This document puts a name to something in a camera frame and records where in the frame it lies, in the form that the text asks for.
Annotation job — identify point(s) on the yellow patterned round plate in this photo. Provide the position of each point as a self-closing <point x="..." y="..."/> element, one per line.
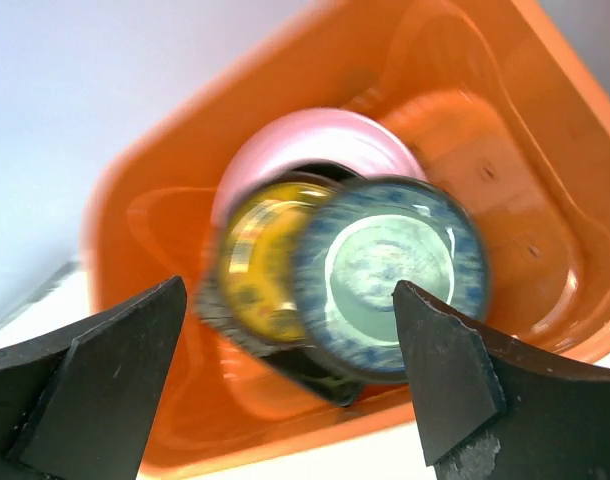
<point x="253" y="262"/>

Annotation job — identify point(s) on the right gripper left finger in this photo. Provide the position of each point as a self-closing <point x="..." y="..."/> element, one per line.
<point x="79" y="402"/>

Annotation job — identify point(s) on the blue floral round plate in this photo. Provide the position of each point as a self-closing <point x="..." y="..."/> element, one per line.
<point x="369" y="235"/>

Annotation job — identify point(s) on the pink round plate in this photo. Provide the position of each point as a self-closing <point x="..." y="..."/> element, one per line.
<point x="325" y="134"/>

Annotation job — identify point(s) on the black floral square plate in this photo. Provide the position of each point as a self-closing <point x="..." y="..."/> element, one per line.
<point x="315" y="370"/>

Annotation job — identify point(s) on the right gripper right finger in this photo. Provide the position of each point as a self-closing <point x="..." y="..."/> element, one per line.
<point x="489" y="406"/>

